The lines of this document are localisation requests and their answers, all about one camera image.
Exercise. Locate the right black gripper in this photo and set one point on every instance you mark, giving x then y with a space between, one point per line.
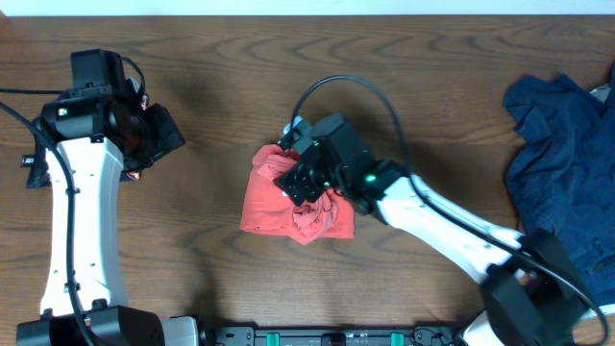
297 179

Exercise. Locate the navy blue shirt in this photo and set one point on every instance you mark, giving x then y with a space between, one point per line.
543 178

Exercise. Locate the folded black printed shirt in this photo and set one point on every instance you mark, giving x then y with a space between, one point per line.
38 177

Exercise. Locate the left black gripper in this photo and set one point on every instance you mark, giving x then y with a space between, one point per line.
163 135

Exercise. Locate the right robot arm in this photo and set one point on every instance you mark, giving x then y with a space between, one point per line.
532 293

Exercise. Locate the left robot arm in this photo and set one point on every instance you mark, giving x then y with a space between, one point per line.
85 301

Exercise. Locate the red soccer t-shirt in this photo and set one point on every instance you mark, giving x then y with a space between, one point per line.
268 211

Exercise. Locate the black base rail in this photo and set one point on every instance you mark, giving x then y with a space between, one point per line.
394 336

